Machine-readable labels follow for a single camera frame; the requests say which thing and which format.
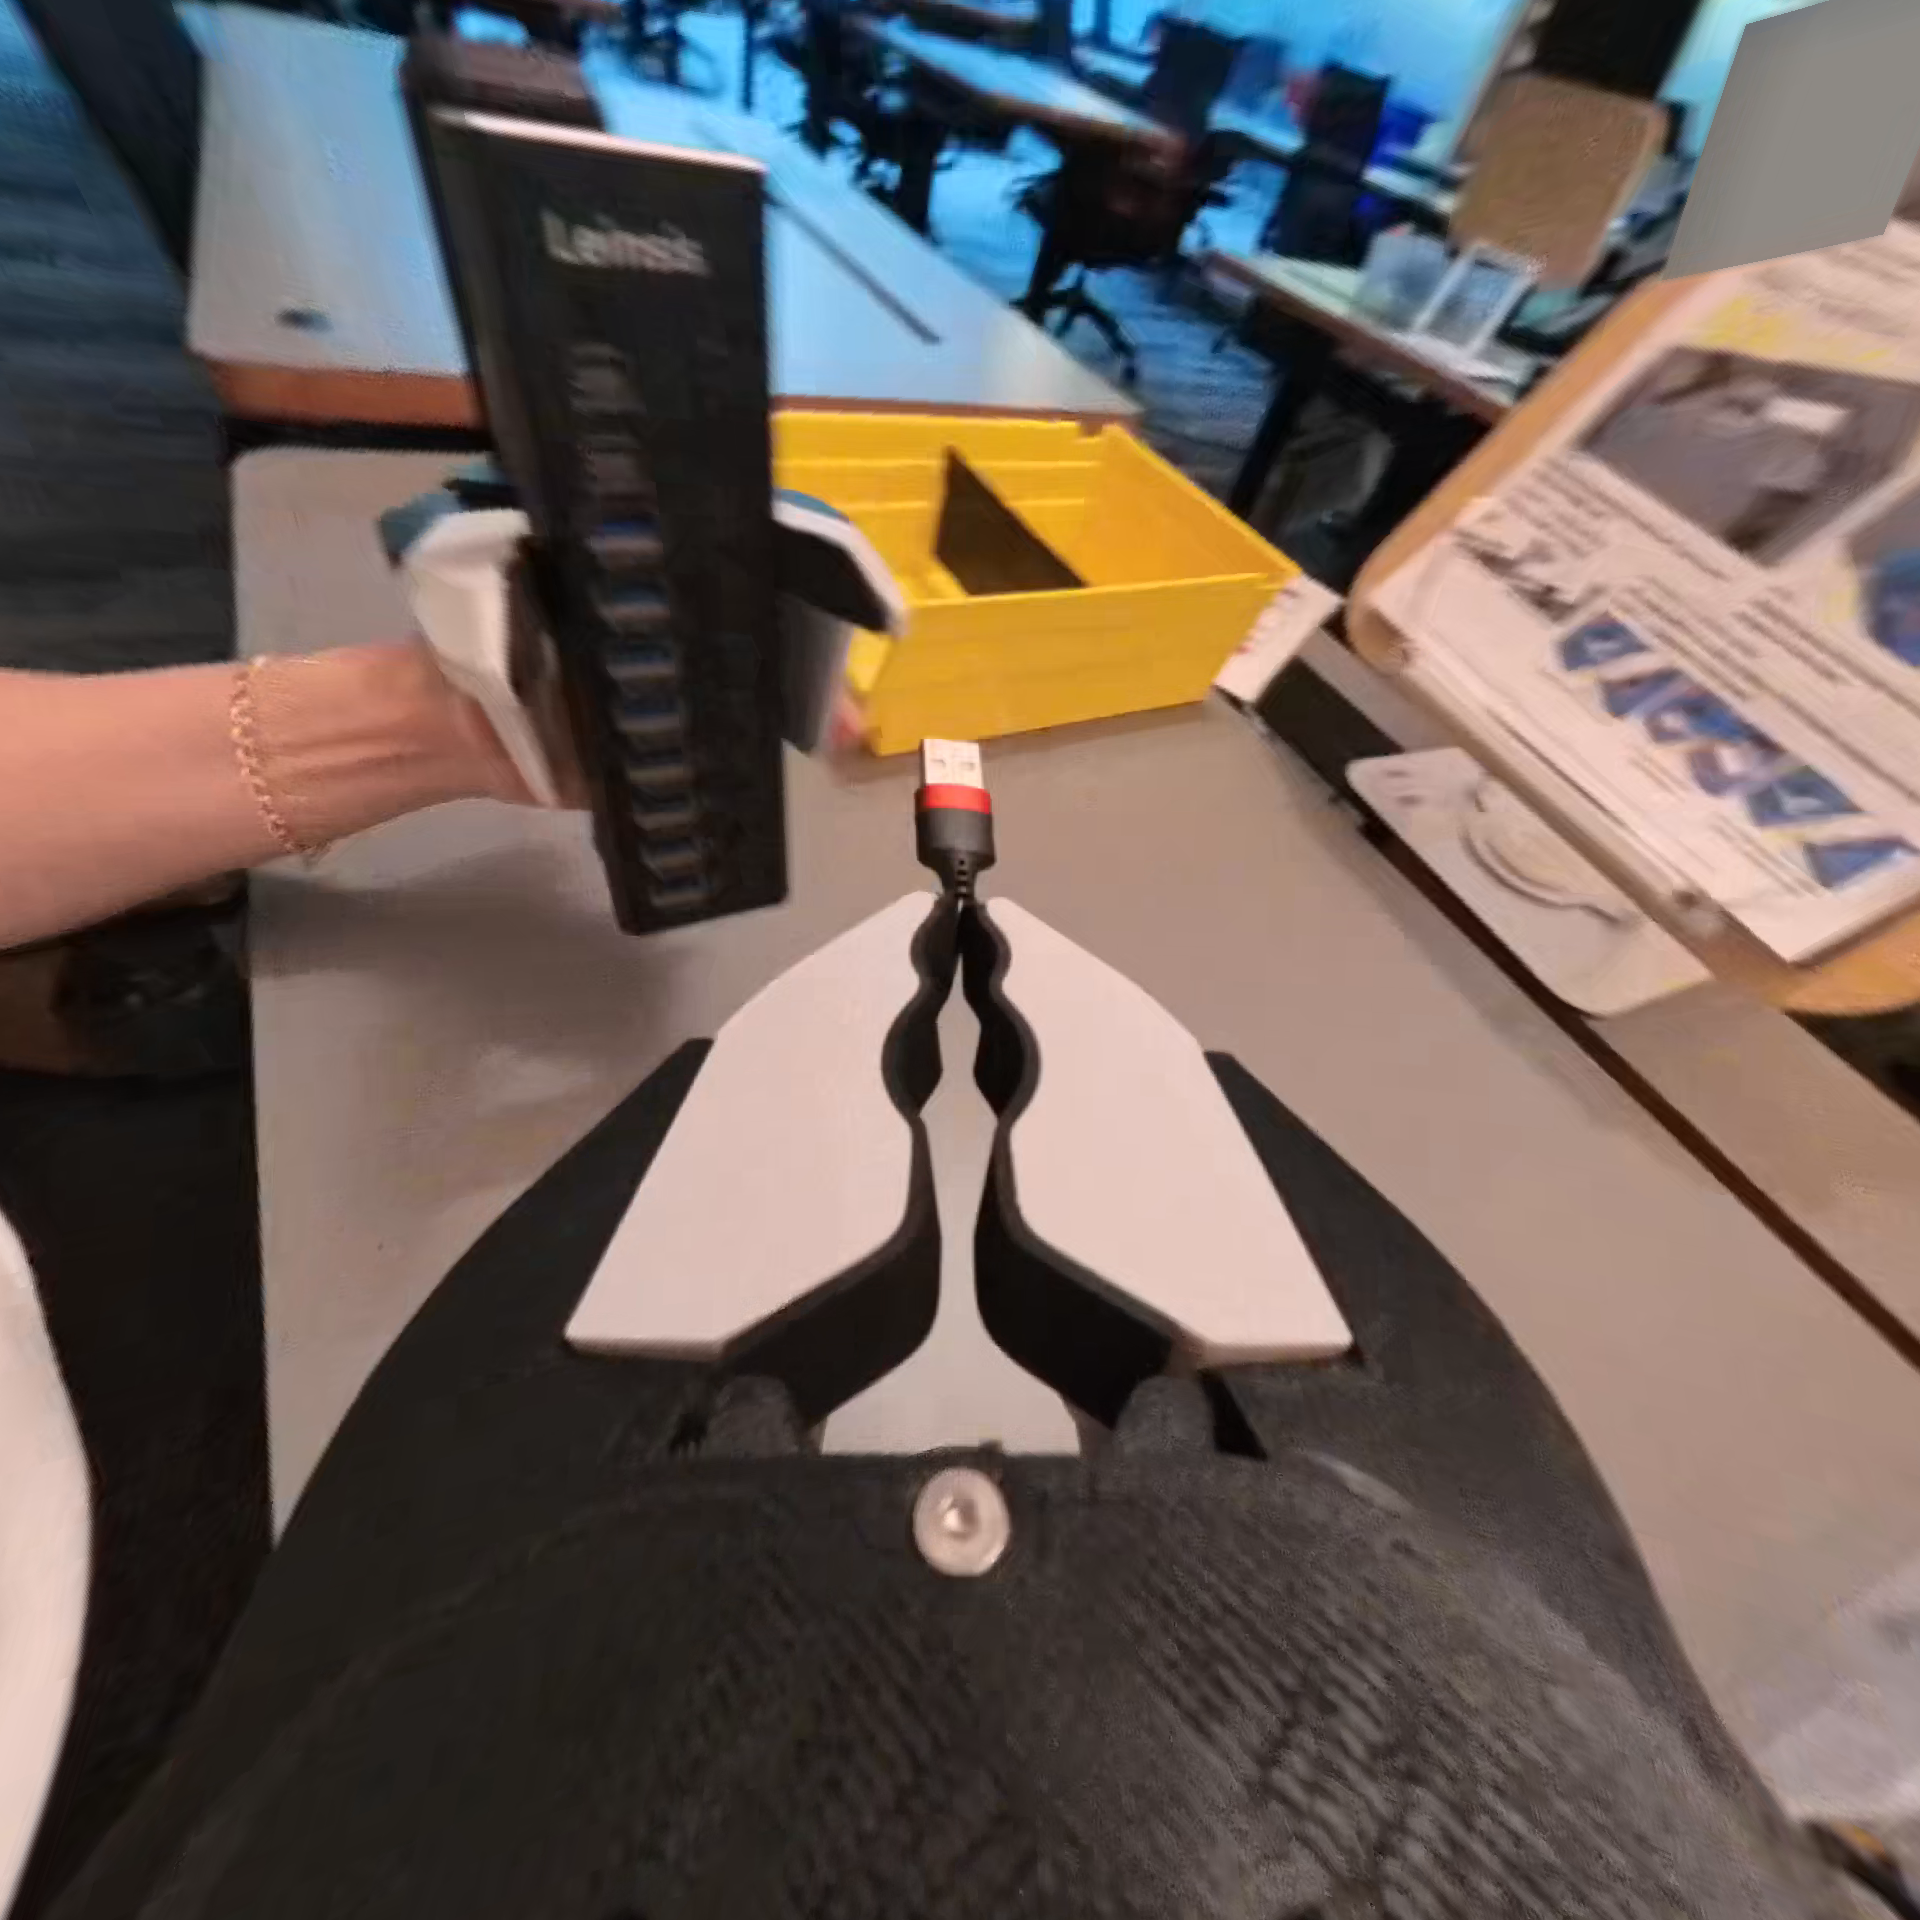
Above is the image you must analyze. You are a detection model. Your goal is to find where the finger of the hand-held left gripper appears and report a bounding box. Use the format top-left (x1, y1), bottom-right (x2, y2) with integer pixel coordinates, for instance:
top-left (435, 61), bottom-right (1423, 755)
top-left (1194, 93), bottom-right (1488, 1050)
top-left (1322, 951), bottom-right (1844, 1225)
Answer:
top-left (768, 491), bottom-right (912, 757)
top-left (387, 508), bottom-right (596, 816)

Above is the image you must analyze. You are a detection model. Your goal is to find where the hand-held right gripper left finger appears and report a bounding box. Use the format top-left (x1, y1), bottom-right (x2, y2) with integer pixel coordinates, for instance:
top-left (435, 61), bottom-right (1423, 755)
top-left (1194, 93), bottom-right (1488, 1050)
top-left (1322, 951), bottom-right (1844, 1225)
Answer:
top-left (565, 892), bottom-right (962, 1424)

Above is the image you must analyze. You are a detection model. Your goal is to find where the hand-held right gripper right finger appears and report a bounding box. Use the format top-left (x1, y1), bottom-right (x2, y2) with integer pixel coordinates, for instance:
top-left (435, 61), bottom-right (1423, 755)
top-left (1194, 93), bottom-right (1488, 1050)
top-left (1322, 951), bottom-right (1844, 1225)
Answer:
top-left (972, 893), bottom-right (1356, 1426)

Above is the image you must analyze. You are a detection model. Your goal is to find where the black usb hub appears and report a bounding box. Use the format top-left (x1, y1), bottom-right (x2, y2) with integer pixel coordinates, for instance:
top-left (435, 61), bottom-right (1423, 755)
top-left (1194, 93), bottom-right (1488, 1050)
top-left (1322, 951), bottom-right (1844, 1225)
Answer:
top-left (405, 105), bottom-right (794, 937)

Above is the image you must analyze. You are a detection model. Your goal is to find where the yellow plastic bin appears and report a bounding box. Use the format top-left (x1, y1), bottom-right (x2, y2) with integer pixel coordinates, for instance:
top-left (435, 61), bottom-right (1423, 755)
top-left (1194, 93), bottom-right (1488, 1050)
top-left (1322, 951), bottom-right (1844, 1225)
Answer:
top-left (768, 412), bottom-right (1305, 760)

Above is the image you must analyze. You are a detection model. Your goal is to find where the black usb cable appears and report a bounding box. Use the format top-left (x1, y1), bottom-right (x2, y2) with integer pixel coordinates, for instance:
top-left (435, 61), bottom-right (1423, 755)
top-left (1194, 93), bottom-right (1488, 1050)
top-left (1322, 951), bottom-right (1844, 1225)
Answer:
top-left (912, 737), bottom-right (1000, 911)

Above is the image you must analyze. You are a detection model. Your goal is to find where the person's left forearm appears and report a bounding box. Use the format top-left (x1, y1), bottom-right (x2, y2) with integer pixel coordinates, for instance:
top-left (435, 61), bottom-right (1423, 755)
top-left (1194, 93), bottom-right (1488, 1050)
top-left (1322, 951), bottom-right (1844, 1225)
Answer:
top-left (0, 651), bottom-right (308, 953)

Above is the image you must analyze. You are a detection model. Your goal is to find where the person's left hand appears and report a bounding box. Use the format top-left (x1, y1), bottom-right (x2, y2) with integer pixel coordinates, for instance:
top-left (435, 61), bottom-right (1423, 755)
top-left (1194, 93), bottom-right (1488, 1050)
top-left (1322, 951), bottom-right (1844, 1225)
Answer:
top-left (299, 641), bottom-right (554, 847)

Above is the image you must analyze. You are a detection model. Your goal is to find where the black bin divider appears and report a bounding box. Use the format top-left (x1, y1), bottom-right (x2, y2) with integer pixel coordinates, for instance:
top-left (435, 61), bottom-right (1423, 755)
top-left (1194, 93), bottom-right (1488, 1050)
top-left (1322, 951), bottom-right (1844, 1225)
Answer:
top-left (932, 449), bottom-right (1088, 600)

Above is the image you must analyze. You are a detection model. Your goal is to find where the paper sheet on table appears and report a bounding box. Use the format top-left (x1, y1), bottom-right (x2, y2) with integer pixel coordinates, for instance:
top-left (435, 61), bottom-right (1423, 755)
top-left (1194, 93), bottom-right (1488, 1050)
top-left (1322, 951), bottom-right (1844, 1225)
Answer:
top-left (1211, 577), bottom-right (1345, 707)

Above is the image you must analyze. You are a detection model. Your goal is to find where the white card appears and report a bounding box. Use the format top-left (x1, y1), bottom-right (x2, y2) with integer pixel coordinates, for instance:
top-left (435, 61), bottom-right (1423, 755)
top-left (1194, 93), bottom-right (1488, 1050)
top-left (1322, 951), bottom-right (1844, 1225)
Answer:
top-left (1345, 747), bottom-right (1713, 1020)

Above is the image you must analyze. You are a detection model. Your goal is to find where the black office chair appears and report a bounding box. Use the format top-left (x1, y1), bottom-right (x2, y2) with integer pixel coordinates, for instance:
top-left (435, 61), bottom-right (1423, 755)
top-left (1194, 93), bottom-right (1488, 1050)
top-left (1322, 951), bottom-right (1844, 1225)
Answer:
top-left (1260, 60), bottom-right (1401, 267)
top-left (1019, 16), bottom-right (1250, 365)

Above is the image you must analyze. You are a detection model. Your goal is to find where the wooden office desk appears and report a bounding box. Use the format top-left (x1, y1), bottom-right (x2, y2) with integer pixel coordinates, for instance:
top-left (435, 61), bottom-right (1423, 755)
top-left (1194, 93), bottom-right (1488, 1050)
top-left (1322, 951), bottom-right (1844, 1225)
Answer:
top-left (1201, 247), bottom-right (1520, 515)

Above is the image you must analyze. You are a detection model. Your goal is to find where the tan cardboard box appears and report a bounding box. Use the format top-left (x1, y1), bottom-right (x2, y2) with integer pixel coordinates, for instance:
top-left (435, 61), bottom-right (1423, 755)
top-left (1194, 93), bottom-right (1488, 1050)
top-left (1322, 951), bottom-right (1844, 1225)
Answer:
top-left (1447, 67), bottom-right (1677, 291)

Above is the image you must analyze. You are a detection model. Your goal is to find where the gold bracelet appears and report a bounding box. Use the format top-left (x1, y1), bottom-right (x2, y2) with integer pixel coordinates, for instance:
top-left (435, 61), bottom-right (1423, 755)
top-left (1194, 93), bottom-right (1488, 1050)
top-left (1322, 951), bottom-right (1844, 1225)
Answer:
top-left (228, 656), bottom-right (337, 864)

